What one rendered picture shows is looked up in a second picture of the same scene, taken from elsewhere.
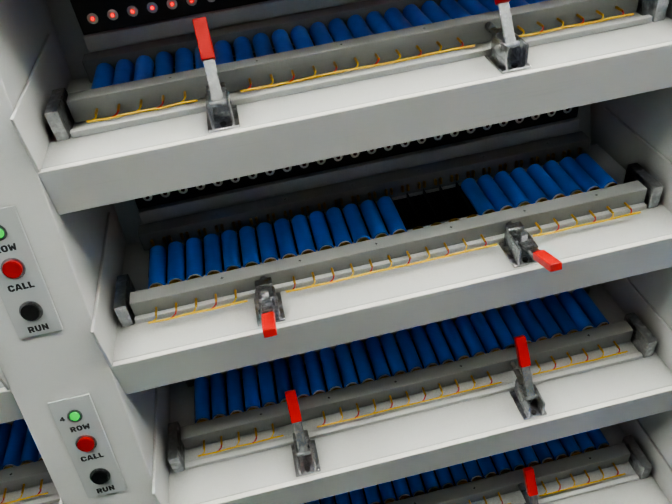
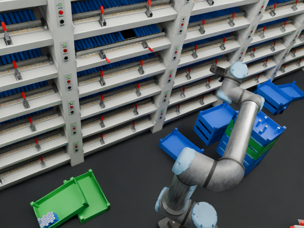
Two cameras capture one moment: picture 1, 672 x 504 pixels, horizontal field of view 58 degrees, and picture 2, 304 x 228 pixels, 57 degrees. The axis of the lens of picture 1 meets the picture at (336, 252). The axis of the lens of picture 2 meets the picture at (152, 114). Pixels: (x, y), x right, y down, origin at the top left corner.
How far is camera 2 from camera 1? 1.05 m
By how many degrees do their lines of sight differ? 37
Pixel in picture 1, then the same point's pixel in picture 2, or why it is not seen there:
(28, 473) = (46, 88)
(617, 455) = (152, 80)
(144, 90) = (86, 15)
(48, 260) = (71, 49)
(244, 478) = (91, 87)
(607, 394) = (154, 69)
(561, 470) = (143, 83)
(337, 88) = (120, 17)
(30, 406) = (60, 74)
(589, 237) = (155, 43)
